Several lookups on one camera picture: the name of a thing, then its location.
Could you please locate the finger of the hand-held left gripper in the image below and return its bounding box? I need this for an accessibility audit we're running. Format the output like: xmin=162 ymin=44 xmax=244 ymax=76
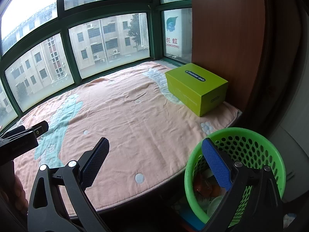
xmin=0 ymin=125 xmax=26 ymax=141
xmin=0 ymin=120 xmax=49 ymax=147

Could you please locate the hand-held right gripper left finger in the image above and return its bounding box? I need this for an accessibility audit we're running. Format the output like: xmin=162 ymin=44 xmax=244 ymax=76
xmin=27 ymin=137 xmax=110 ymax=232

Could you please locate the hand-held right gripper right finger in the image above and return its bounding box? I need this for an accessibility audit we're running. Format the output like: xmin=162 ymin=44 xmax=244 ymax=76
xmin=201 ymin=138 xmax=284 ymax=232

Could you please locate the orange snack packet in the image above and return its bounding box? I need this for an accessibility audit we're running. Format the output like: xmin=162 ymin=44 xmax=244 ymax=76
xmin=195 ymin=174 xmax=218 ymax=197

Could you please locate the green perforated plastic basket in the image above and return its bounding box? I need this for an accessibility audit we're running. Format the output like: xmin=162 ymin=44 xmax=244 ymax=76
xmin=184 ymin=127 xmax=287 ymax=228

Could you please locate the white round plastic lid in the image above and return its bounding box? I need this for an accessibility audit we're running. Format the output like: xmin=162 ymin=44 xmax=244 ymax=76
xmin=207 ymin=194 xmax=225 ymax=216

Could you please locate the person's left hand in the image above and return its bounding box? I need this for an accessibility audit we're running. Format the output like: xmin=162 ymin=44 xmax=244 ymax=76
xmin=0 ymin=161 xmax=29 ymax=223

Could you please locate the pink printed blanket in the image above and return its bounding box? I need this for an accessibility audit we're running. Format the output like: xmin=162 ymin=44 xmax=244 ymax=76
xmin=13 ymin=61 xmax=242 ymax=219

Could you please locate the blue plastic item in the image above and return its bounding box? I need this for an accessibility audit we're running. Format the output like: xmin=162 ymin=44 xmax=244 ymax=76
xmin=184 ymin=212 xmax=206 ymax=230

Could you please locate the beige apartment building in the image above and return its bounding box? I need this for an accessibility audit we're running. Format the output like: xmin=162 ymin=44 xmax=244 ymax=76
xmin=0 ymin=0 xmax=151 ymax=116

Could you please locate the lime green cardboard box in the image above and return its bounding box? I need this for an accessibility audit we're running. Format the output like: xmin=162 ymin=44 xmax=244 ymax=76
xmin=165 ymin=63 xmax=229 ymax=118

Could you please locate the brown wooden panel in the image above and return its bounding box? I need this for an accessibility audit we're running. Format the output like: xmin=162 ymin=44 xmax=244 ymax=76
xmin=191 ymin=0 xmax=266 ymax=112

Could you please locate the white outdoor air conditioner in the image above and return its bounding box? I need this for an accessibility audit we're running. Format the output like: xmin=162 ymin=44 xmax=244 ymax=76
xmin=164 ymin=8 xmax=193 ymax=56

